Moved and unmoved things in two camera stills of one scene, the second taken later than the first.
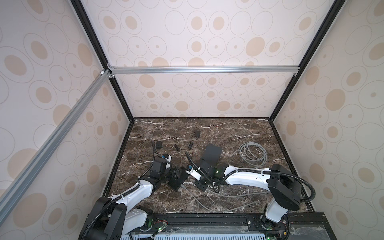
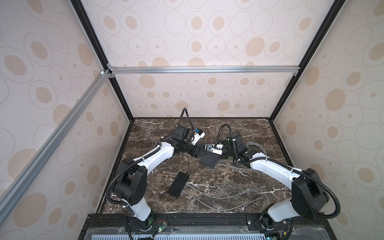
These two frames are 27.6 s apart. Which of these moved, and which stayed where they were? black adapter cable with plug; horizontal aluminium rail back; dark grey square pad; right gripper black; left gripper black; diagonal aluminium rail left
Moved: left gripper black; right gripper black; black adapter cable with plug
Stayed: diagonal aluminium rail left; dark grey square pad; horizontal aluminium rail back
